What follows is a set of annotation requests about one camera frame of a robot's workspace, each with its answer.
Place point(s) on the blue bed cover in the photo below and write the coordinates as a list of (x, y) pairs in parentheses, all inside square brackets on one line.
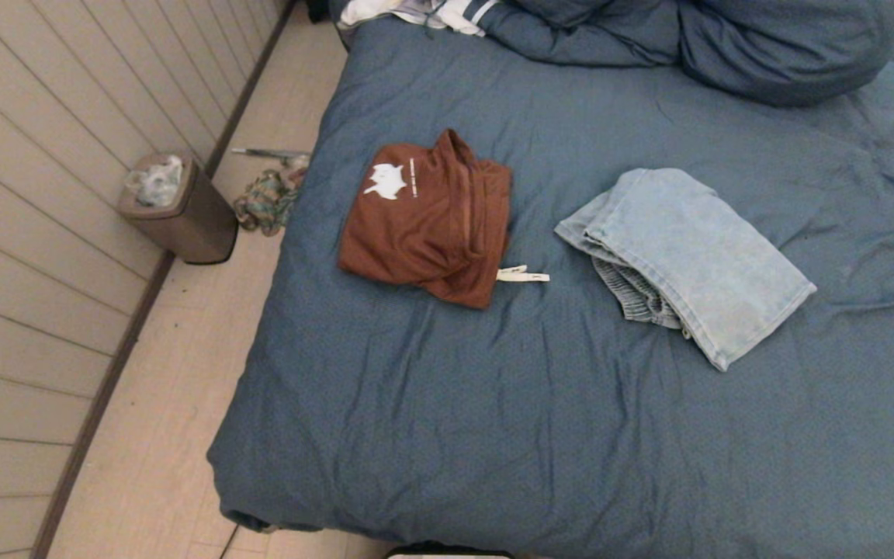
[(493, 427)]

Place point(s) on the brown shorts with white print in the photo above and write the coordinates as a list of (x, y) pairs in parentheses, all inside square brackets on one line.
[(431, 233)]

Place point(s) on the brown metal trash bin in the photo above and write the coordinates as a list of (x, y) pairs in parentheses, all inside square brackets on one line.
[(199, 225)]

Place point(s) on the multicoloured cloth bundle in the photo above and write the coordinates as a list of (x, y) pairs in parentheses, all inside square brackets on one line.
[(265, 202)]

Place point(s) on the white striped garment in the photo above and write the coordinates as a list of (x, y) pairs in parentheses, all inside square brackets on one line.
[(455, 12)]

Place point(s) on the crumpled blue duvet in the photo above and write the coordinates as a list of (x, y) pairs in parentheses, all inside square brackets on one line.
[(765, 46)]

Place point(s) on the light blue denim shorts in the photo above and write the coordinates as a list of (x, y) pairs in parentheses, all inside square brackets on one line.
[(695, 256)]

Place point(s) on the small black object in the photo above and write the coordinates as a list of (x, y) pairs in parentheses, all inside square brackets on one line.
[(318, 9)]

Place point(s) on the clear plastic bin liner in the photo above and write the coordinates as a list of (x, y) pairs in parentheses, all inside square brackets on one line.
[(156, 185)]

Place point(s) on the thin grey rod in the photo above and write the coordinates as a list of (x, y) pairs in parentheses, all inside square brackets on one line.
[(261, 151)]

